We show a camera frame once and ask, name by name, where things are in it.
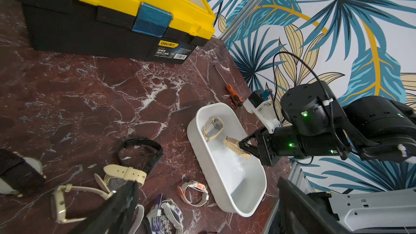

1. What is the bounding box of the black round watch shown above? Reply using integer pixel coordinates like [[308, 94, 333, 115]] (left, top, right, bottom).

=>
[[116, 138, 164, 175]]

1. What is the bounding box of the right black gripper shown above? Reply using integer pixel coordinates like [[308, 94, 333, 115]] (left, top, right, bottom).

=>
[[238, 126, 306, 167]]

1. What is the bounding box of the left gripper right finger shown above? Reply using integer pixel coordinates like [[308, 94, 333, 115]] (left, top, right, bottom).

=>
[[277, 178, 345, 234]]

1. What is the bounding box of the beige looped watch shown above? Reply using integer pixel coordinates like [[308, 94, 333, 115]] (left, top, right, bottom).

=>
[[50, 164, 147, 224]]

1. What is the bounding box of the white plastic storage tray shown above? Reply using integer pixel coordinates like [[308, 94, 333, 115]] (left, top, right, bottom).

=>
[[187, 103, 267, 217]]

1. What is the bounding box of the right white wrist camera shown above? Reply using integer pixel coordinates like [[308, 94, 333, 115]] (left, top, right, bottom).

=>
[[243, 89, 281, 134]]

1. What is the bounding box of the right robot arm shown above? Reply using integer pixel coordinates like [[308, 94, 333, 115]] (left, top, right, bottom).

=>
[[239, 81, 416, 234]]

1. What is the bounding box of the yellow black toolbox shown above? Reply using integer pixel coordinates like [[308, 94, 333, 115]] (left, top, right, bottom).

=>
[[16, 0, 215, 64]]

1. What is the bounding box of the orange handle screwdriver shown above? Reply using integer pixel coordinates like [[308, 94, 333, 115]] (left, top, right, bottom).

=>
[[213, 66, 243, 107]]

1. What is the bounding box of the beige strap watch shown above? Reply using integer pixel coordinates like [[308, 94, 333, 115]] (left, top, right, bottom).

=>
[[223, 136, 251, 160]]

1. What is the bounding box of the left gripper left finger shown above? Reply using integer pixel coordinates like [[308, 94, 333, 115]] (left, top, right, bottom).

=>
[[70, 180, 139, 234]]

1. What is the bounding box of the beige square watch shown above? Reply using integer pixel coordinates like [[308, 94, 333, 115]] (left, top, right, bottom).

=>
[[203, 118, 224, 143]]

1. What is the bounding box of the dark brown strap watch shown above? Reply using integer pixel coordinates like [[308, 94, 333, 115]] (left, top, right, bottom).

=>
[[1, 148, 46, 197]]

